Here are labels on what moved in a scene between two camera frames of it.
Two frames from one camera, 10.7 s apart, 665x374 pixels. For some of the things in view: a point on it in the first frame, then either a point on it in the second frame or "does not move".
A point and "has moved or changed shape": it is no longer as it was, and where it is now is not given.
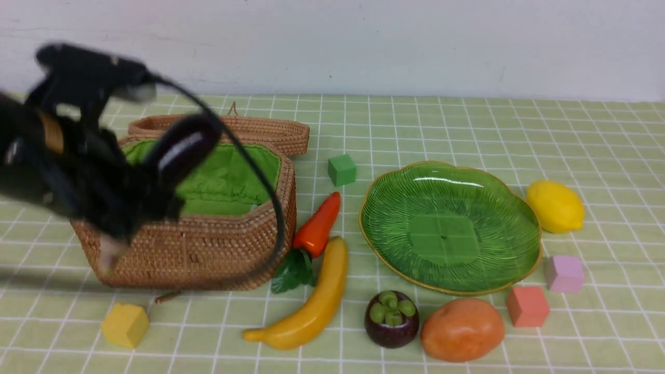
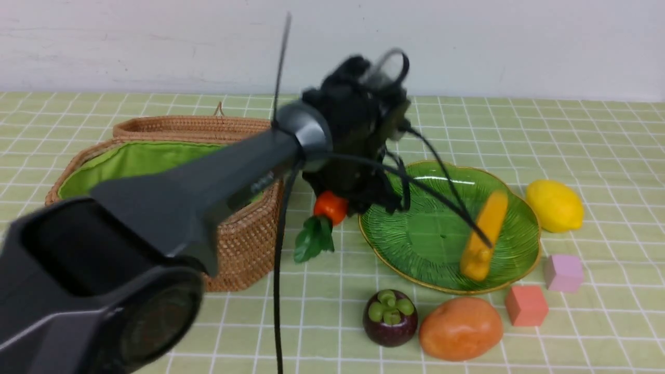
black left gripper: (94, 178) to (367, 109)
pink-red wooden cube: (527, 306) does not move
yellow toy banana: (316, 312) to (475, 263)
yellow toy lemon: (558, 210) does not move
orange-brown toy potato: (462, 330) does not move
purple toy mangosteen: (391, 319) does not move
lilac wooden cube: (564, 274) does not move
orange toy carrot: (309, 240) has moved or changed shape
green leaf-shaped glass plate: (454, 229) does not move
